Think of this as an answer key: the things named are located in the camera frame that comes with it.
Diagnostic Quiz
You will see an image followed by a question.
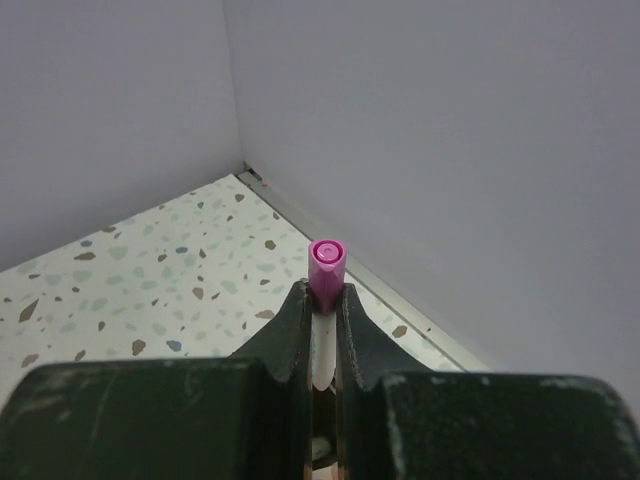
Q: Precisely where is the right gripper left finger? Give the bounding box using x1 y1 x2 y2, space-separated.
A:
1 281 312 479

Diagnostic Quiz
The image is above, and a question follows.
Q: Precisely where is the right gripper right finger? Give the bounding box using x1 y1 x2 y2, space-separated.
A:
336 285 639 479

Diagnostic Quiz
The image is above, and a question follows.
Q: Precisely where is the purple capped white marker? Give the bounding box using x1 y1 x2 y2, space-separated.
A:
308 239 347 391

